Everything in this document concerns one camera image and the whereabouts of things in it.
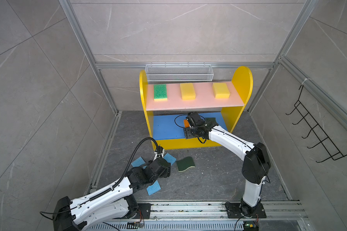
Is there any yellow sponge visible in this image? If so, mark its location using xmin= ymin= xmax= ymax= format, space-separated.
xmin=180 ymin=83 xmax=196 ymax=101
xmin=213 ymin=82 xmax=230 ymax=99

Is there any dark green scourer sponge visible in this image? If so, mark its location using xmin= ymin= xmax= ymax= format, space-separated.
xmin=176 ymin=157 xmax=195 ymax=172
xmin=205 ymin=117 xmax=218 ymax=126

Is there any bright green sponge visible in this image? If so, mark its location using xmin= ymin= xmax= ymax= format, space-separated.
xmin=153 ymin=84 xmax=168 ymax=102

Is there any orange sponge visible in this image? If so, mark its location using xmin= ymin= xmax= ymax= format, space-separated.
xmin=183 ymin=119 xmax=190 ymax=128

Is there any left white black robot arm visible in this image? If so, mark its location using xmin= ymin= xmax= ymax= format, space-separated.
xmin=52 ymin=158 xmax=171 ymax=231

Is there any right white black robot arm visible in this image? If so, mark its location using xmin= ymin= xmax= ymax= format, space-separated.
xmin=183 ymin=112 xmax=271 ymax=218

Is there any pink upper shelf board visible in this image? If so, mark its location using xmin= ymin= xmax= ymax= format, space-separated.
xmin=143 ymin=81 xmax=244 ymax=111

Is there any blue sponge far left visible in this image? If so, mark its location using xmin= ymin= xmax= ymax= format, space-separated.
xmin=131 ymin=157 xmax=147 ymax=168

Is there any blue sponge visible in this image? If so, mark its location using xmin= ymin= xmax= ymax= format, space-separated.
xmin=163 ymin=153 xmax=176 ymax=165
xmin=147 ymin=181 xmax=161 ymax=196
xmin=131 ymin=157 xmax=147 ymax=168

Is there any blue sponge lower left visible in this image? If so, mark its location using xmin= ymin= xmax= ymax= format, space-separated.
xmin=147 ymin=181 xmax=161 ymax=196

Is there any blue sponge middle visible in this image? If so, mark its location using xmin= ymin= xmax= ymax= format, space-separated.
xmin=163 ymin=153 xmax=176 ymax=165

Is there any yellow shelf unit frame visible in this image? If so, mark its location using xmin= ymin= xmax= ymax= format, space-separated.
xmin=139 ymin=66 xmax=254 ymax=150

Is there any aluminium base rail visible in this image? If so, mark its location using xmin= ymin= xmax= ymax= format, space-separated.
xmin=90 ymin=201 xmax=314 ymax=231

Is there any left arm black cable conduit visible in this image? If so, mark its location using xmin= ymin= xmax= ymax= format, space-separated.
xmin=86 ymin=137 xmax=163 ymax=203

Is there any white wire mesh basket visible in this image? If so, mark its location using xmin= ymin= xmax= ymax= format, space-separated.
xmin=145 ymin=64 xmax=214 ymax=83

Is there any black wall hook rack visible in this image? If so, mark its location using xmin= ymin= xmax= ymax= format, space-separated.
xmin=285 ymin=85 xmax=347 ymax=163

